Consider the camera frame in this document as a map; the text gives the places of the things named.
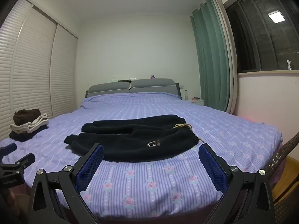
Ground folded dark navy garment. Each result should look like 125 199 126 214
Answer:
9 124 48 142

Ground black fleece pants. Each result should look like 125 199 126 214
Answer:
64 114 206 162

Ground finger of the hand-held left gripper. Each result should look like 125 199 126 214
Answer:
0 153 35 173
0 143 17 160

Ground white louvered wardrobe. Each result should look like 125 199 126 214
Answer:
0 0 78 143

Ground folded beige garment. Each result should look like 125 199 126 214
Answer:
10 113 49 133

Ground brown wicker chair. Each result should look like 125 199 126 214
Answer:
265 134 299 224

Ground dark window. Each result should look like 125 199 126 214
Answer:
223 0 299 73

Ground bed with purple floral sheet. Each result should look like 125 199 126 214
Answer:
0 91 283 220

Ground grey padded headboard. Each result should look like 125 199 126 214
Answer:
85 79 182 98

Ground white nightstand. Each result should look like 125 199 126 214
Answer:
184 97 205 106

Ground green curtain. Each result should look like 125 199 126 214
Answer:
190 0 234 113

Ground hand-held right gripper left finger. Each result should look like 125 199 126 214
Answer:
26 143 104 224

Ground folded brown garment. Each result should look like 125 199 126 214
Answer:
13 109 41 125

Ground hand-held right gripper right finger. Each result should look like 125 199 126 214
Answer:
198 143 276 224

